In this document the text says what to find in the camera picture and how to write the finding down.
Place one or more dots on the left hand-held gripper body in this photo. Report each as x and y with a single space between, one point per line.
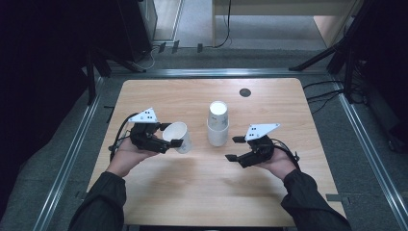
144 136

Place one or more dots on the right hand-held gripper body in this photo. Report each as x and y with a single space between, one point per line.
263 149

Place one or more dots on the single white printed paper cup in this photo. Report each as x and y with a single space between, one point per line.
175 131

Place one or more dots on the stack of white paper cups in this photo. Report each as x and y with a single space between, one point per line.
218 136

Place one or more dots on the person's right hand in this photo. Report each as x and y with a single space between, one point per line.
280 163

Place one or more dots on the person's left hand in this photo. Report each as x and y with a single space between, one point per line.
125 159

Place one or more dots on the round black table grommet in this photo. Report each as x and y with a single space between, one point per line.
245 92

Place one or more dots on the black metal stand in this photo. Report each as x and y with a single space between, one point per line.
91 83

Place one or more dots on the small black floor block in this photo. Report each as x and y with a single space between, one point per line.
199 48
162 47
175 46

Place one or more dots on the dark cabinet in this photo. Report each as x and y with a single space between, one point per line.
134 32

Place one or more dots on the light wooden panel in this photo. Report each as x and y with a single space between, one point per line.
166 19

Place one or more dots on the black tripod stand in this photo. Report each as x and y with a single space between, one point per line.
320 55

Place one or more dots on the black curtain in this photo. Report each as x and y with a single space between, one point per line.
32 80
391 48

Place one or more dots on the light wooden furniture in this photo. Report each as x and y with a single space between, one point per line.
272 8

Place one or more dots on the metal floor rail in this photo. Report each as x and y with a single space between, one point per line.
67 166
369 154
224 73

